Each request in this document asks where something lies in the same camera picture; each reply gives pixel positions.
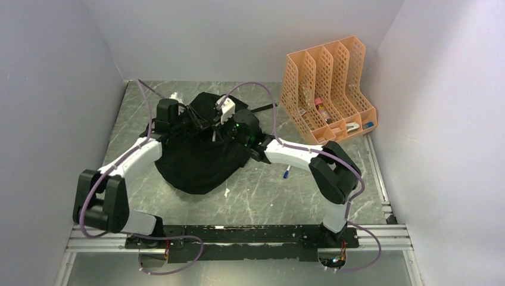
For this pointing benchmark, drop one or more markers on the aluminium frame rail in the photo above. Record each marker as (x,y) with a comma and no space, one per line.
(390,237)

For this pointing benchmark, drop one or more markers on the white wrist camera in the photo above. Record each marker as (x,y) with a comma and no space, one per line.
(225,108)
(178,96)

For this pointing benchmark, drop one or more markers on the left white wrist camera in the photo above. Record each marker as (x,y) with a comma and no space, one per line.
(178,96)

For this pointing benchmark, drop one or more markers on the black student backpack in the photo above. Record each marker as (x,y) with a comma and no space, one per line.
(193,163)

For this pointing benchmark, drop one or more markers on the orange plastic file organizer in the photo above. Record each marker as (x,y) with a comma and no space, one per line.
(332,72)

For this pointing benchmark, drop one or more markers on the silver stapler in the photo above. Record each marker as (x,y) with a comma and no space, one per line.
(352,127)

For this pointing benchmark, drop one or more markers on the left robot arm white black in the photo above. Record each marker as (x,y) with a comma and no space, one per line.
(101,200)

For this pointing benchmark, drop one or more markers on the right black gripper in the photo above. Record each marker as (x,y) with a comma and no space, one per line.
(223,134)

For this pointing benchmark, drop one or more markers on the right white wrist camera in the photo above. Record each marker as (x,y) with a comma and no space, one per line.
(225,108)

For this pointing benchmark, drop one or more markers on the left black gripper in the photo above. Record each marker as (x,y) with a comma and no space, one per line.
(202,123)

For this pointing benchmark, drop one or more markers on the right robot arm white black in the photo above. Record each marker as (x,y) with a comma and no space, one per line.
(334,173)

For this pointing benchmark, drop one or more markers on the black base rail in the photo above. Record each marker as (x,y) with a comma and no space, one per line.
(252,242)

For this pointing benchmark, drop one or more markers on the pink capped bottle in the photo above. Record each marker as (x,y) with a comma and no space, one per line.
(322,110)

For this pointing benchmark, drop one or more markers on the blue capped white pen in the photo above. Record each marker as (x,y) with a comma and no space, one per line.
(286,173)

